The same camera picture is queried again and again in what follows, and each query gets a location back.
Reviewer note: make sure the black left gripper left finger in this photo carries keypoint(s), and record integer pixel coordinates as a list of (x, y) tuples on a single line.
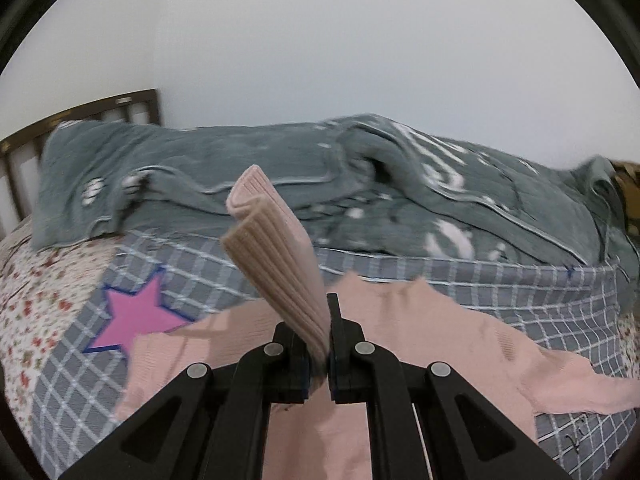
[(207, 423)]

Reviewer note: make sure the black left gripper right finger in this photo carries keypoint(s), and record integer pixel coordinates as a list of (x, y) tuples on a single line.
[(426, 422)]

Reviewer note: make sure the pink knitted sweater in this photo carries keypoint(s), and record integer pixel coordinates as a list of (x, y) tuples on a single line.
[(318, 439)]

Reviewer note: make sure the grey checked duvet with stars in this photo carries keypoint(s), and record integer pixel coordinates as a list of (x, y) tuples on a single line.
[(574, 309)]

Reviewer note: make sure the floral bed sheet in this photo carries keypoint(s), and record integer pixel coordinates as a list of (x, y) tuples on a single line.
[(41, 294)]

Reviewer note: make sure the grey-green quilted blanket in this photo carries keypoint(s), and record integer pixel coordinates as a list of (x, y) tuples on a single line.
[(363, 183)]

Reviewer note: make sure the brown camouflage garment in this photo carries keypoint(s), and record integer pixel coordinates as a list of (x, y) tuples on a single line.
[(626, 178)]

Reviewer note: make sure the dark wooden headboard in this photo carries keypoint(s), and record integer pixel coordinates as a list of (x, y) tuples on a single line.
[(21, 151)]

